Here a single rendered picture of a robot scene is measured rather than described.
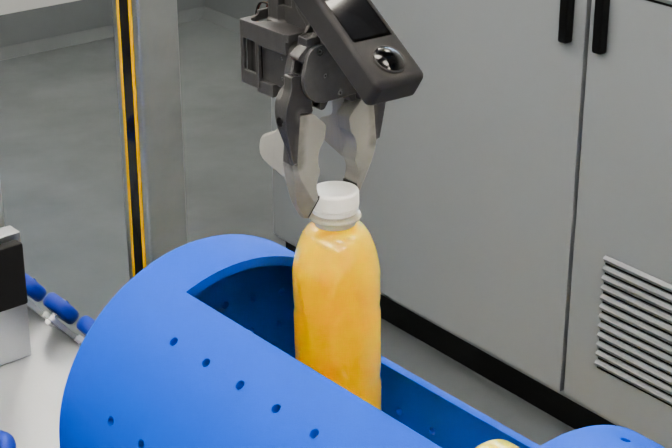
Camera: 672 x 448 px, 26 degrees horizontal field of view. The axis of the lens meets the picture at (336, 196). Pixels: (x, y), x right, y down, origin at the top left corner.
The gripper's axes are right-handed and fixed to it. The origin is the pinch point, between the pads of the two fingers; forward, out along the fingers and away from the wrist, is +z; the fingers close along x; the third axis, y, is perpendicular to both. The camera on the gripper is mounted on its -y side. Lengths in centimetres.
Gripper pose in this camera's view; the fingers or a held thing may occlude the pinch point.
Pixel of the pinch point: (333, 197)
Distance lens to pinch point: 115.6
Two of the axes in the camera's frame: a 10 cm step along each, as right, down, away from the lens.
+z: 0.0, 9.2, 4.0
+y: -6.4, -3.0, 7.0
